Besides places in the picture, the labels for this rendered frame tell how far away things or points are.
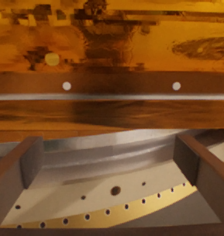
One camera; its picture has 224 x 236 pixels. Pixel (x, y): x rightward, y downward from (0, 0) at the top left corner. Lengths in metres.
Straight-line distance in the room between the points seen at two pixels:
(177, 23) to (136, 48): 0.05
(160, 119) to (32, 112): 0.19
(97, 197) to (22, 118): 0.16
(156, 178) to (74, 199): 0.12
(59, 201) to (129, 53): 0.20
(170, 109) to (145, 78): 0.06
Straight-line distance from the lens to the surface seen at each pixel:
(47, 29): 0.23
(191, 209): 0.41
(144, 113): 0.26
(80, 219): 0.30
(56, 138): 0.24
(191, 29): 0.24
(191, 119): 0.28
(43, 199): 0.23
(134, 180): 0.24
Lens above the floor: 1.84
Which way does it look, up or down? 16 degrees down
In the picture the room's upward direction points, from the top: straight up
